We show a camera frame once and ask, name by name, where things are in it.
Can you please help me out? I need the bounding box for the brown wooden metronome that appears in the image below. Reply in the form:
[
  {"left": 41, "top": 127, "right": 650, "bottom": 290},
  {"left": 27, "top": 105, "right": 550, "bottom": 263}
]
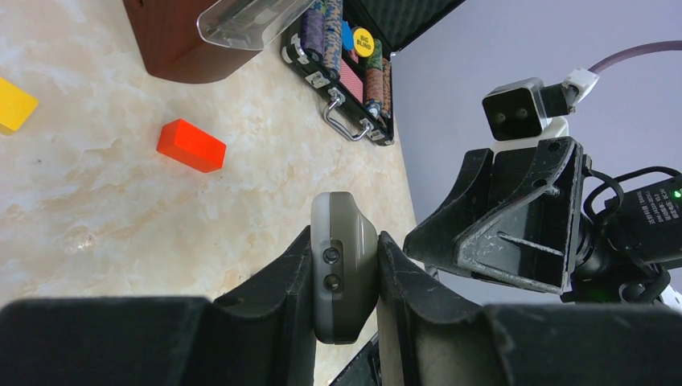
[{"left": 123, "top": 0, "right": 312, "bottom": 84}]

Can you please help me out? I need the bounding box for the pink card deck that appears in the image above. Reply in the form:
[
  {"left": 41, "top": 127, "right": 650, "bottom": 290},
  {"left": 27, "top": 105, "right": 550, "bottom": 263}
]
[{"left": 340, "top": 60, "right": 364, "bottom": 105}]

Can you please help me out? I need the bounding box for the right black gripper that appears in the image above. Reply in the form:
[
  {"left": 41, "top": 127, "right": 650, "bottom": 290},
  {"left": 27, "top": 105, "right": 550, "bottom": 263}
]
[{"left": 454, "top": 137, "right": 681, "bottom": 309}]

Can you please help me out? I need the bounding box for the black poker chip case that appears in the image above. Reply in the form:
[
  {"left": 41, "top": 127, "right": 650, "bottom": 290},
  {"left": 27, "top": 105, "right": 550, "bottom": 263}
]
[{"left": 281, "top": 1, "right": 461, "bottom": 146}]

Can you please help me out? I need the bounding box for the orange red block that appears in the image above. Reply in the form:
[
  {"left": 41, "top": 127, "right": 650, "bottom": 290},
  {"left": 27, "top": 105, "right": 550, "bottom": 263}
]
[{"left": 156, "top": 119, "right": 227, "bottom": 173}]

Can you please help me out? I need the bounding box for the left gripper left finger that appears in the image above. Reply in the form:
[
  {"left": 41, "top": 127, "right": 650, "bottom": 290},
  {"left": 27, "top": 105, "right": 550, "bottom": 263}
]
[{"left": 1, "top": 229, "right": 316, "bottom": 385}]

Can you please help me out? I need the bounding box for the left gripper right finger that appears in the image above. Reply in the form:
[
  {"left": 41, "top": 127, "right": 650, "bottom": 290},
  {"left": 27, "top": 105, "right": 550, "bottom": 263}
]
[{"left": 377, "top": 232, "right": 681, "bottom": 385}]

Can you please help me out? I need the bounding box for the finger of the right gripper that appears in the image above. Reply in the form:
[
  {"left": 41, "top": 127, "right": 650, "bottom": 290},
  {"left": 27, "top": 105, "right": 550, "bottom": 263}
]
[{"left": 403, "top": 149, "right": 494, "bottom": 277}]

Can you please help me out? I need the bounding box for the blue chip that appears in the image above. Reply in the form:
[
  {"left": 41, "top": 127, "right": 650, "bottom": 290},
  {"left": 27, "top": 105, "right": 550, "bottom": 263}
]
[{"left": 342, "top": 20, "right": 355, "bottom": 51}]

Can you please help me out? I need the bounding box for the yellow big blind chip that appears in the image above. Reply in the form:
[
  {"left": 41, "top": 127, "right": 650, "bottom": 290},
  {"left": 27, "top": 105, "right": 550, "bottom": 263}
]
[{"left": 352, "top": 27, "right": 375, "bottom": 58}]

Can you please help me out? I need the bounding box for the yellow block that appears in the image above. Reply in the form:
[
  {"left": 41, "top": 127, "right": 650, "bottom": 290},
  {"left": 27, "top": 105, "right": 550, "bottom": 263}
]
[{"left": 1, "top": 78, "right": 39, "bottom": 135}]

